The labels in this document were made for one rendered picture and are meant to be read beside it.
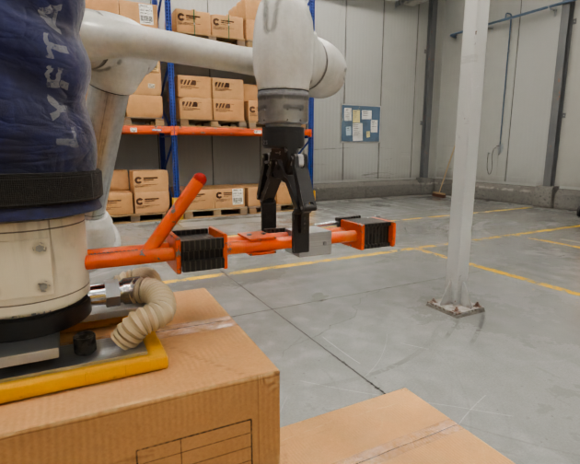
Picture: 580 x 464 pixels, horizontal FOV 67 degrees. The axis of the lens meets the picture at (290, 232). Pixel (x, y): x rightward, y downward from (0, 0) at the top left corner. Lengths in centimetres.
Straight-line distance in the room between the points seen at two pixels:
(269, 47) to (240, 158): 898
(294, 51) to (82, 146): 36
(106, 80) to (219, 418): 88
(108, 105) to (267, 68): 60
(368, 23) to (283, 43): 1097
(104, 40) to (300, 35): 43
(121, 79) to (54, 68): 61
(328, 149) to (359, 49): 249
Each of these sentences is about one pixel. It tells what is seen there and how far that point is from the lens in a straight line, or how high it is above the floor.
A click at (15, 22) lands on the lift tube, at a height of 138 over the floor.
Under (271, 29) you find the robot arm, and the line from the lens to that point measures 78.
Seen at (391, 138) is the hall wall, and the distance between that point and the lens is 1189.
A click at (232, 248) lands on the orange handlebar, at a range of 74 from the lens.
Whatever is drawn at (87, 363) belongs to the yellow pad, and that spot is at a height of 97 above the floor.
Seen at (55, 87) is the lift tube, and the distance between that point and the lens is 64.
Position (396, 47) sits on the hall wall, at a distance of 1215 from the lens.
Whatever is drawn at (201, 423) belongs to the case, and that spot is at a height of 90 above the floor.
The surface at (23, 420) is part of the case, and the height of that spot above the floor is 94.
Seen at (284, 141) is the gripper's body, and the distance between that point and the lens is 76.
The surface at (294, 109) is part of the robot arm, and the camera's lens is 76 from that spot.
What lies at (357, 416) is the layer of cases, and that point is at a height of 54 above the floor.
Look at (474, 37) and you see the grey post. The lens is 357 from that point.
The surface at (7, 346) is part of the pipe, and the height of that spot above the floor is 100.
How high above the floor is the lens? 124
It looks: 11 degrees down
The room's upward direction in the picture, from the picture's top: straight up
